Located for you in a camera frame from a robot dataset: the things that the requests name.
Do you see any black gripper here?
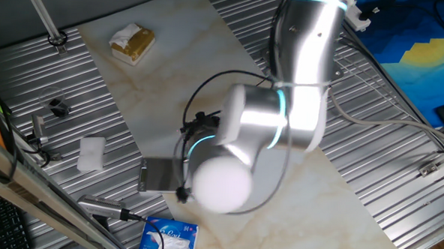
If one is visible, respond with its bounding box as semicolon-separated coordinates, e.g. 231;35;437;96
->
179;109;223;140

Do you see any silver digital pocket scale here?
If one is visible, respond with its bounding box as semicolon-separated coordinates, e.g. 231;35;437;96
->
136;156;190;195

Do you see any blue tissue pack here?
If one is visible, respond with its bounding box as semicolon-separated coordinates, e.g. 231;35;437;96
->
138;215;200;249

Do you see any small black object in cup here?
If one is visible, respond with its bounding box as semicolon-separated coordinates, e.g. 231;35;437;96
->
48;97;72;119

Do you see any clear plastic cup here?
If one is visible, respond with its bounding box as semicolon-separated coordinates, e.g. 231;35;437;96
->
37;85;73;119

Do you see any white power strip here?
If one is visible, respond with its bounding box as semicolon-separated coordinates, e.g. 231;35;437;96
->
342;0;380;34

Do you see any aluminium pole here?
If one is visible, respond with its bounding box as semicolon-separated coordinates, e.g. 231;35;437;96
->
16;0;71;56

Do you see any blue and yellow mat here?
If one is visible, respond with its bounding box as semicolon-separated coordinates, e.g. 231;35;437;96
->
347;0;444;130

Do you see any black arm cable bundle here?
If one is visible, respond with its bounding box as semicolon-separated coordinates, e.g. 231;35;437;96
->
180;67;276;135

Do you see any black camera cable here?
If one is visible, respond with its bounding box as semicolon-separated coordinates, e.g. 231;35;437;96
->
118;208;167;249

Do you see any thick grey robot cable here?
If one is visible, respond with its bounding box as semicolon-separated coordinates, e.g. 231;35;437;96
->
325;87;444;149

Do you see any aluminium frame bar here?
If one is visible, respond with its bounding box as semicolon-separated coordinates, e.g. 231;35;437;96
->
0;129;140;249

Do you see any small metal corner bracket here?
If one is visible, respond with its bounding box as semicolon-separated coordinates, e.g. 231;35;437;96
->
418;161;441;179

